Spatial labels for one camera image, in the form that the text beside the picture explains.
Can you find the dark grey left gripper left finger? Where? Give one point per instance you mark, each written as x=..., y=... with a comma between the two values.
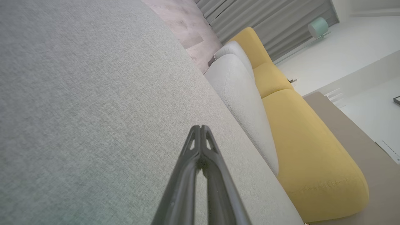
x=181, y=187

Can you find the grey sofa back cushion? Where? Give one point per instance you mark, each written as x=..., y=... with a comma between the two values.
x=243, y=103

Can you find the mint green floor lamp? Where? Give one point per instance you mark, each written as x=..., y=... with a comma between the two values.
x=318, y=27

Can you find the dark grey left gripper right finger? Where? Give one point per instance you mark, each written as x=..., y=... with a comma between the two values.
x=223, y=193

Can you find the small yellow sofa cushion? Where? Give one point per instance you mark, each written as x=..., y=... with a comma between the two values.
x=270, y=78
x=250, y=43

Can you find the small grey sofa cushion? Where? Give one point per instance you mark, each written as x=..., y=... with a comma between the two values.
x=236, y=50

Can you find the grey pleated curtain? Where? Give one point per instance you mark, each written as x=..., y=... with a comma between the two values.
x=265, y=18

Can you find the large yellow sofa cushion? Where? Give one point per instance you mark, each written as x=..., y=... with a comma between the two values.
x=312, y=156

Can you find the grey sofa seat cushion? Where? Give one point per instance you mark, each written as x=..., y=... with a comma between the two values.
x=93, y=109

